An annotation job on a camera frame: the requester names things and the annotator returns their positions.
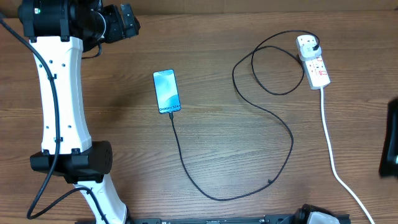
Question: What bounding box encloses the blue Galaxy smartphone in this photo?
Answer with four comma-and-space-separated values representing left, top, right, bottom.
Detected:
153, 69, 182, 114

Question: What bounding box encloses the black USB charging cable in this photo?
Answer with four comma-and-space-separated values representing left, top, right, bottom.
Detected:
169, 30, 321, 202

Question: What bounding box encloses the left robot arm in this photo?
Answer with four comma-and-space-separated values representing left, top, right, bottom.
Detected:
18, 0, 140, 223

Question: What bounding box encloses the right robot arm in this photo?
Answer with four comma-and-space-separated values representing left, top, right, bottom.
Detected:
290, 98, 397, 224

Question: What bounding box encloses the white charger plug adapter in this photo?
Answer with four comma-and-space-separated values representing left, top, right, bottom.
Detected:
298, 44, 322, 61

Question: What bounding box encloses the white power strip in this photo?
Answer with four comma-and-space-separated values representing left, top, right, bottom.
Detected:
296, 35, 330, 90

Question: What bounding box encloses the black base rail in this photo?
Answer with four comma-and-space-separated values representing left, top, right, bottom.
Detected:
127, 214, 294, 224

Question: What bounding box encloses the white power strip cord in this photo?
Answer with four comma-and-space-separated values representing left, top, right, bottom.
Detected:
319, 86, 376, 224

